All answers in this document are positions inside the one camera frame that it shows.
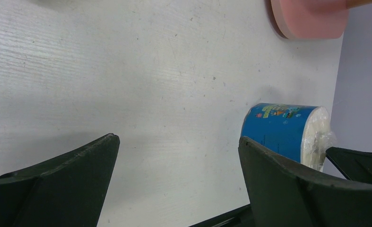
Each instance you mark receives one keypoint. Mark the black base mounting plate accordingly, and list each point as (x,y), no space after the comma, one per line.
(240,217)

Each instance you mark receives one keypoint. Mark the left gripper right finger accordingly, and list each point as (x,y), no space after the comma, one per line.
(285,193)

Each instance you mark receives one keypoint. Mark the blue paper roll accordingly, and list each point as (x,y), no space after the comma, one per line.
(299,132)

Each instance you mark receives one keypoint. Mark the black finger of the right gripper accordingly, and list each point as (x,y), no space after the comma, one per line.
(353,165)

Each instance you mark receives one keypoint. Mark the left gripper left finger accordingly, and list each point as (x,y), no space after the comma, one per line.
(65,191)

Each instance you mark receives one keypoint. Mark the pink three-tier shelf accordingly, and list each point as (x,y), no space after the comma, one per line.
(313,19)

